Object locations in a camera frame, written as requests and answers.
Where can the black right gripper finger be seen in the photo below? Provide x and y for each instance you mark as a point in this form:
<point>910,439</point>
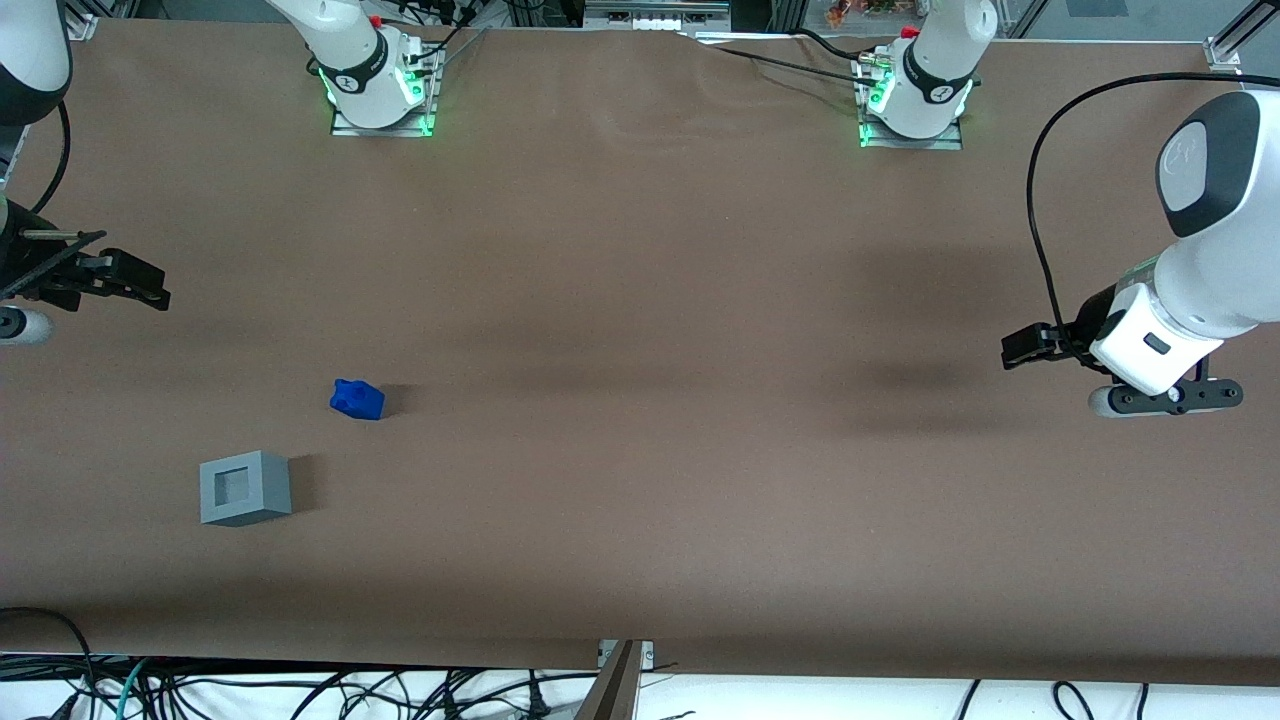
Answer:
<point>140,268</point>
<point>135,293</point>

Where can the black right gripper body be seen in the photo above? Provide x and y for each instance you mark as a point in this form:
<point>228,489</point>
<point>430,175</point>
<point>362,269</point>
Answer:
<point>25,263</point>

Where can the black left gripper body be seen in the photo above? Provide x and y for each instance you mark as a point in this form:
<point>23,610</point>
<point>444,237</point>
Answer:
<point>1088,320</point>

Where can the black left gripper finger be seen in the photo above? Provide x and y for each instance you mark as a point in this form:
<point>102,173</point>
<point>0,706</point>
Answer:
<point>1040,355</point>
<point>1040,338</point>

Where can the blue plastic part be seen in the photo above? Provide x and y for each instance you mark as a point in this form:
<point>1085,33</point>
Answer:
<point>357,399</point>

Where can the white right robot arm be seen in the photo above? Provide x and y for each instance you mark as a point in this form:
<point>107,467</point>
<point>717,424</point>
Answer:
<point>350,60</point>

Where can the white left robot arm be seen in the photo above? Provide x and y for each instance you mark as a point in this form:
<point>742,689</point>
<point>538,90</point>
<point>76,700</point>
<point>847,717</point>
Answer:
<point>1230,270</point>

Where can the gray square base block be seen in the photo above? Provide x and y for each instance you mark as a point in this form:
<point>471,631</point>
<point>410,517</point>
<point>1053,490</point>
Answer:
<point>265,495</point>

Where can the brown table cover sheet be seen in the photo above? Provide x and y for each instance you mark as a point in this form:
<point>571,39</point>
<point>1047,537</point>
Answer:
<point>640,400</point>

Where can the white power strip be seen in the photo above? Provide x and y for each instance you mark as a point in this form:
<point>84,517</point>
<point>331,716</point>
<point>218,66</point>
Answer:
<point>655,18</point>

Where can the aluminium profile beam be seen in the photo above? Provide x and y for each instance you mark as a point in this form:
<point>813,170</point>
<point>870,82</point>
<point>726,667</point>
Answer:
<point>610,690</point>

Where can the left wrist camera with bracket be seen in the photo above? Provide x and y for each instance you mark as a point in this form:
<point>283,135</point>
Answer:
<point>1170,398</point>

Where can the aluminium frame corner bracket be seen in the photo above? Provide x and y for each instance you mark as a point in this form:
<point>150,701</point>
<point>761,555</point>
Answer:
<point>1222,55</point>

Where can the small metal corner bracket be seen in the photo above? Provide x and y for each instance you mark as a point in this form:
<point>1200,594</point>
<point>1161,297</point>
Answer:
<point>646,652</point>

